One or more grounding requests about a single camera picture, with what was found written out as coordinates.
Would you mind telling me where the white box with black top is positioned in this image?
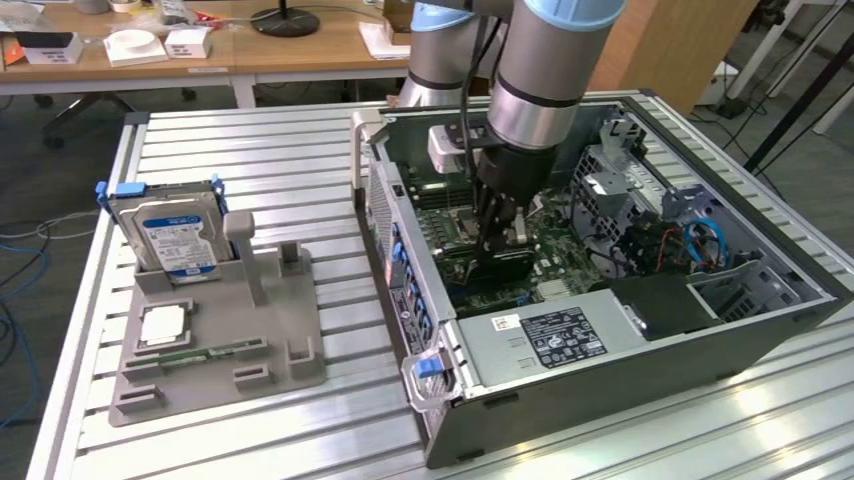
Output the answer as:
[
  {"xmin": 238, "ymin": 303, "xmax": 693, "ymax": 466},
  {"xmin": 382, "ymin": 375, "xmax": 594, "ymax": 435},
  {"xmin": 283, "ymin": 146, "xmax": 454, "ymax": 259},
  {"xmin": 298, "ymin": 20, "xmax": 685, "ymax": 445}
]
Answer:
[{"xmin": 14, "ymin": 30, "xmax": 86, "ymax": 65}]

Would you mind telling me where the wooden desk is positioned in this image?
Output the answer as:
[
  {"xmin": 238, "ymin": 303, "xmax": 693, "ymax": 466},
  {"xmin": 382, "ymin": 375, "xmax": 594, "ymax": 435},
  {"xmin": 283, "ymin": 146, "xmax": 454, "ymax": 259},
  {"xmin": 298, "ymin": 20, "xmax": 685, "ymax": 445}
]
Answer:
[{"xmin": 0, "ymin": 0, "xmax": 599, "ymax": 109}]

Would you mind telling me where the small white box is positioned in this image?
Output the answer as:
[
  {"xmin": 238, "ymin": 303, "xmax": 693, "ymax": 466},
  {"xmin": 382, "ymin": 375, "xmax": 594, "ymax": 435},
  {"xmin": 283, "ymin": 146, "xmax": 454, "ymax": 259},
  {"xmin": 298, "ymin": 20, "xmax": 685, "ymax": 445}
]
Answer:
[{"xmin": 164, "ymin": 27, "xmax": 214, "ymax": 59}]

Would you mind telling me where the blue floor cable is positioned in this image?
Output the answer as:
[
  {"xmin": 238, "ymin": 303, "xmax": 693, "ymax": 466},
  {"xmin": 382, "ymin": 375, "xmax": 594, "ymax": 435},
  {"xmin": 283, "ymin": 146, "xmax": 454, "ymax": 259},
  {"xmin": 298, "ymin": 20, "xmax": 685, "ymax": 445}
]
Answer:
[{"xmin": 0, "ymin": 244, "xmax": 52, "ymax": 431}]

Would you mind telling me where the blue case latch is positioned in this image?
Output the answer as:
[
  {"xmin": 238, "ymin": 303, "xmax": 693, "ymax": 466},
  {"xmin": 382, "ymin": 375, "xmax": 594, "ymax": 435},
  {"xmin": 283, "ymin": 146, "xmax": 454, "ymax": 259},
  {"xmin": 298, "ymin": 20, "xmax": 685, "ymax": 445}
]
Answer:
[{"xmin": 413, "ymin": 357, "xmax": 446, "ymax": 384}]

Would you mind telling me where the hard disk in blue caddy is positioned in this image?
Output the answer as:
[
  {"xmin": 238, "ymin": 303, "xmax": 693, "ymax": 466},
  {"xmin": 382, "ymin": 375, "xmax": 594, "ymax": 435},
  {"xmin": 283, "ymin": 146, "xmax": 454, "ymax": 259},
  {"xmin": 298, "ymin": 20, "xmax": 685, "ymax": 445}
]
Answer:
[{"xmin": 95, "ymin": 173, "xmax": 232, "ymax": 287}]

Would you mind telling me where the black office chair base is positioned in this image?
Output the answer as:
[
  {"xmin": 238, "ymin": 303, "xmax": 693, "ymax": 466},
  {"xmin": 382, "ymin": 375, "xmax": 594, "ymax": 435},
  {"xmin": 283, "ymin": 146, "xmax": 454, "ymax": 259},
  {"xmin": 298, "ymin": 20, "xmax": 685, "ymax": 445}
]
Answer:
[{"xmin": 36, "ymin": 89, "xmax": 199, "ymax": 149}]

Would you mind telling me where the green motherboard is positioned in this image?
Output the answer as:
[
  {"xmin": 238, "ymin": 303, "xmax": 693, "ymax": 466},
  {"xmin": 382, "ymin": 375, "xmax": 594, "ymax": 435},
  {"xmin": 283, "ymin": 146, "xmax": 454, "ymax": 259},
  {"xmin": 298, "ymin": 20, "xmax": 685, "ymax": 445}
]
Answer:
[{"xmin": 403, "ymin": 167, "xmax": 602, "ymax": 314}]

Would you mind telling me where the grey parts rack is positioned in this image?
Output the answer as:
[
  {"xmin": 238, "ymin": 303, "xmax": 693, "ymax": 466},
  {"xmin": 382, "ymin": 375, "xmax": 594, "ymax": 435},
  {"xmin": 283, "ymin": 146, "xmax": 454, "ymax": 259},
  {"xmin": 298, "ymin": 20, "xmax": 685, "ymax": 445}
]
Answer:
[{"xmin": 108, "ymin": 209, "xmax": 329, "ymax": 427}]

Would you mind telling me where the grey power supply unit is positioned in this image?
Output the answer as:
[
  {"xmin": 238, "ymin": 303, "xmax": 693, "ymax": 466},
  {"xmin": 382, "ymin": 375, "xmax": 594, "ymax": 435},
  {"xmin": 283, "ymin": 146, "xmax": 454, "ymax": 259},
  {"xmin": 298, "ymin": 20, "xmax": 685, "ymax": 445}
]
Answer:
[{"xmin": 457, "ymin": 289, "xmax": 649, "ymax": 389}]

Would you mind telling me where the black lamp base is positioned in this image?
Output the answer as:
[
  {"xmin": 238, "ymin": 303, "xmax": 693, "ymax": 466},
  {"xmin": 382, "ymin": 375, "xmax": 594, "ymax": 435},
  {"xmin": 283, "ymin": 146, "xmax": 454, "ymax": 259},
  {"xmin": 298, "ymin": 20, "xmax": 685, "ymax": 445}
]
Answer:
[{"xmin": 251, "ymin": 0, "xmax": 320, "ymax": 38}]

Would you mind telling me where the red wire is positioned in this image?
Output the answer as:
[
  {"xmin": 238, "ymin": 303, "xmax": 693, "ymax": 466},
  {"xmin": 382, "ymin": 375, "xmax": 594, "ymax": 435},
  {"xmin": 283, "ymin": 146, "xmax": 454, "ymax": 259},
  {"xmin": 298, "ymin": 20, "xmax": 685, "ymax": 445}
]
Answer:
[{"xmin": 650, "ymin": 227, "xmax": 677, "ymax": 274}]

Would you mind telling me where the wooden cabinet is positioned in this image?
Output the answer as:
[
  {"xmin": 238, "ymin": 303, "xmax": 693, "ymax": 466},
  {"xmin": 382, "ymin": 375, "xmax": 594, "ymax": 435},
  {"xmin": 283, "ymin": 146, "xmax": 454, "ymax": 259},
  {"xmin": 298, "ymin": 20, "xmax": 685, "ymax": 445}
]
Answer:
[{"xmin": 586, "ymin": 0, "xmax": 762, "ymax": 109}]

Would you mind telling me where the white paper stack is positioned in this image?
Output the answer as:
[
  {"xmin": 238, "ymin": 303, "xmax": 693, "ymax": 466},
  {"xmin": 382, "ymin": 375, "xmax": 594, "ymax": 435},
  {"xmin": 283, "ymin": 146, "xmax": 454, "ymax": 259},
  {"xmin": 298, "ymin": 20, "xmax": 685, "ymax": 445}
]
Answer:
[{"xmin": 358, "ymin": 20, "xmax": 413, "ymax": 60}]

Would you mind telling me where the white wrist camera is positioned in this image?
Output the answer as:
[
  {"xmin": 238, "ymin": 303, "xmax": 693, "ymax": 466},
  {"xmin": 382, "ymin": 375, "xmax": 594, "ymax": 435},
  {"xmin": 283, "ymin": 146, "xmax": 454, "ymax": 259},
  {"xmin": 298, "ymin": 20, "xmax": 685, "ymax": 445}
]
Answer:
[{"xmin": 426, "ymin": 124, "xmax": 495, "ymax": 174}]

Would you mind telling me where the metal disk bay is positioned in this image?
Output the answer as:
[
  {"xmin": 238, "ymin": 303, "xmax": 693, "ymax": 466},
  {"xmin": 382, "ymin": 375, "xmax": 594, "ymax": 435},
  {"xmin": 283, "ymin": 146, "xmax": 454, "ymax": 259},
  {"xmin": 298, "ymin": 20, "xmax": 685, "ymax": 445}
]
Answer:
[{"xmin": 571, "ymin": 144, "xmax": 669, "ymax": 241}]

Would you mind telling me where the blue wire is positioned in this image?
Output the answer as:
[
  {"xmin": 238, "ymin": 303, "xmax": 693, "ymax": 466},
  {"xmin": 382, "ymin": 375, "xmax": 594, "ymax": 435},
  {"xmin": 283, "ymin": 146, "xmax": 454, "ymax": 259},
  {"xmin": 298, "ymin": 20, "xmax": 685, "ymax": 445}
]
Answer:
[{"xmin": 683, "ymin": 217, "xmax": 734, "ymax": 271}]

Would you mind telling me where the silver CPU chip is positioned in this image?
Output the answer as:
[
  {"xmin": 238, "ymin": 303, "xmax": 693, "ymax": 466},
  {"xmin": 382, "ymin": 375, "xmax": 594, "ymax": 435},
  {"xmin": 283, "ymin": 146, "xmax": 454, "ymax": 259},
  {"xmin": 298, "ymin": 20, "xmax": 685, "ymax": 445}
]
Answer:
[{"xmin": 138, "ymin": 307, "xmax": 194, "ymax": 349}]

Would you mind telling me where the CPU socket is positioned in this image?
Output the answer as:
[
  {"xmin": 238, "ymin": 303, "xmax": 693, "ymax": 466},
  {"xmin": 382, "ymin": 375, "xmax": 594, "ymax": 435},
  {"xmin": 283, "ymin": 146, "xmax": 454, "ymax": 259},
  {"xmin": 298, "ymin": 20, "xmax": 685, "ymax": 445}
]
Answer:
[{"xmin": 451, "ymin": 205, "xmax": 482, "ymax": 237}]

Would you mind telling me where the graphics card with metal bracket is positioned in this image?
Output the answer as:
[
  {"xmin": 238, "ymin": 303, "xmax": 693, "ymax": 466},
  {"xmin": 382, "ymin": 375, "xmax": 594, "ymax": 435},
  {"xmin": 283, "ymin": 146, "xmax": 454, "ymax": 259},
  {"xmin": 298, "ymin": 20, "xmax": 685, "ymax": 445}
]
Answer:
[{"xmin": 459, "ymin": 244, "xmax": 539, "ymax": 296}]

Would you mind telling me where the grey floor cable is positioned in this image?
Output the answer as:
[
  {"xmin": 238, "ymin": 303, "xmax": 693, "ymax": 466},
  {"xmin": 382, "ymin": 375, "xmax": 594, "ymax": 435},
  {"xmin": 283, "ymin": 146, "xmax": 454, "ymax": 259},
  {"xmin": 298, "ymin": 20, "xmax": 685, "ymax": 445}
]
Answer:
[{"xmin": 0, "ymin": 209, "xmax": 99, "ymax": 241}]

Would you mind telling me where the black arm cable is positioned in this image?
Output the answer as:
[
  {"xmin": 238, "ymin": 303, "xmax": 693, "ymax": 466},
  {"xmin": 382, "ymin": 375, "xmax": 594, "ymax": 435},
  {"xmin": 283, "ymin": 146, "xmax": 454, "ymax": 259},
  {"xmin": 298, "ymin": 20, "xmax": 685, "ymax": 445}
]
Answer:
[{"xmin": 458, "ymin": 14, "xmax": 513, "ymax": 166}]

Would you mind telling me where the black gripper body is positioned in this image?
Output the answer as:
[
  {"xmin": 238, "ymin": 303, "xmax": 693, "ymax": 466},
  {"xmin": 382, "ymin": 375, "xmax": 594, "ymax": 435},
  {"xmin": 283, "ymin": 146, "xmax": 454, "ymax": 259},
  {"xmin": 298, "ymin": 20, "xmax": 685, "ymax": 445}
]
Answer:
[{"xmin": 477, "ymin": 144, "xmax": 559, "ymax": 206}]

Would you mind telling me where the green RAM stick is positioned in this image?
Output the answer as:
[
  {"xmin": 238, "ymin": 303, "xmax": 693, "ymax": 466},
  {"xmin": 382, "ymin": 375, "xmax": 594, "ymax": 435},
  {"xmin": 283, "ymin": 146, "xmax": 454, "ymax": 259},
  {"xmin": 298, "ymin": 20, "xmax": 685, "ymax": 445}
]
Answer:
[{"xmin": 124, "ymin": 341, "xmax": 263, "ymax": 372}]

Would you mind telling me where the black slanted pole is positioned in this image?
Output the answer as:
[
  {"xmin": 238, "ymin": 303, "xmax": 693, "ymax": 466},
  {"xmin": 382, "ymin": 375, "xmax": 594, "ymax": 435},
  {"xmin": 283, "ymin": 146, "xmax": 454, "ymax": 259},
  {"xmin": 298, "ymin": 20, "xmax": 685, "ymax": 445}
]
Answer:
[{"xmin": 743, "ymin": 49, "xmax": 854, "ymax": 174}]

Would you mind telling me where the black open PC case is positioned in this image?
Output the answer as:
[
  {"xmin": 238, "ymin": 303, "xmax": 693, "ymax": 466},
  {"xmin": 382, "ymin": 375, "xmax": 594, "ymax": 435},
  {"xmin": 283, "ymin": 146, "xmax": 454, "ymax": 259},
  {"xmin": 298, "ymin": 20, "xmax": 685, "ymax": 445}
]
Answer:
[{"xmin": 351, "ymin": 89, "xmax": 854, "ymax": 470}]

